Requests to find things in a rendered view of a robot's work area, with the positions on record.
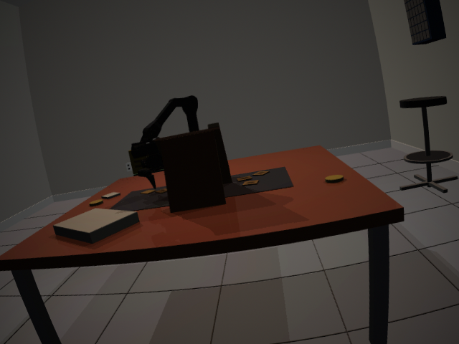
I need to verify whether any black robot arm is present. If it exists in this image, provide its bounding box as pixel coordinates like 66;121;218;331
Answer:
131;95;199;168

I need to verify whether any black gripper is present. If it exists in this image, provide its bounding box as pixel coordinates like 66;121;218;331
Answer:
138;153;164;188

